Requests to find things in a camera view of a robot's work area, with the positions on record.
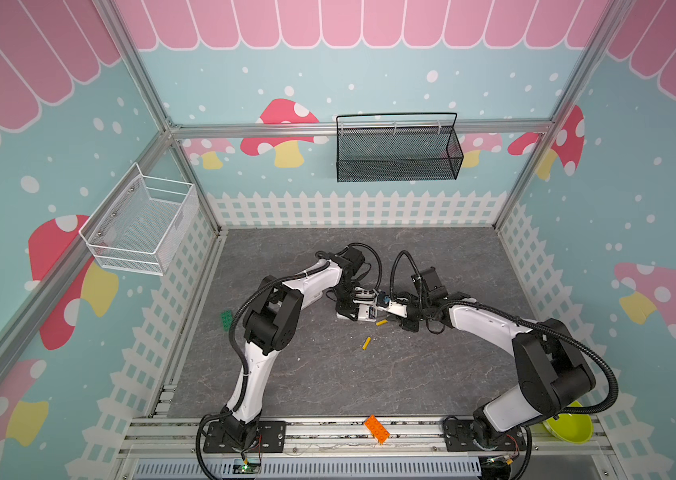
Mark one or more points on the green toy brick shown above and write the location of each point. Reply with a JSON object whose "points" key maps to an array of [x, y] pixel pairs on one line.
{"points": [[227, 318]]}

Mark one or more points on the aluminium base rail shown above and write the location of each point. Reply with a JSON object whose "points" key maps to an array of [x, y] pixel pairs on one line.
{"points": [[344, 448]]}

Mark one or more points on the orange toy brick on rail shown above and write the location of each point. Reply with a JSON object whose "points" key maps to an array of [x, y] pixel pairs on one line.
{"points": [[378, 431]]}

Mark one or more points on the small white remote control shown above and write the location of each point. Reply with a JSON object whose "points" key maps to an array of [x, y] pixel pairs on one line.
{"points": [[366, 313]]}

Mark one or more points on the black wire mesh basket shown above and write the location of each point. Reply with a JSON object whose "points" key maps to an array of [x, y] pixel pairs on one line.
{"points": [[395, 147]]}

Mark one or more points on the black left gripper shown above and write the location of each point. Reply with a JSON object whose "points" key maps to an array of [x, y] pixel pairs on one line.
{"points": [[347, 309]]}

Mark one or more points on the green plastic bowl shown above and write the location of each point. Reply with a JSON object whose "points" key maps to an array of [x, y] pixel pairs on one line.
{"points": [[571, 428]]}

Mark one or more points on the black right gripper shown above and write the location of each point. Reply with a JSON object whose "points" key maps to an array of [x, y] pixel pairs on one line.
{"points": [[411, 321]]}

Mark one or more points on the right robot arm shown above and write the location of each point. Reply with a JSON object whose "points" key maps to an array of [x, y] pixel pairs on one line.
{"points": [[556, 373]]}

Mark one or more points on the white wire mesh basket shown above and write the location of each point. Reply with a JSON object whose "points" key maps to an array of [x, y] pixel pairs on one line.
{"points": [[141, 224]]}

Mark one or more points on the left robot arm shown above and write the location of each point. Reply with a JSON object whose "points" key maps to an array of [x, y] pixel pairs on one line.
{"points": [[266, 323]]}

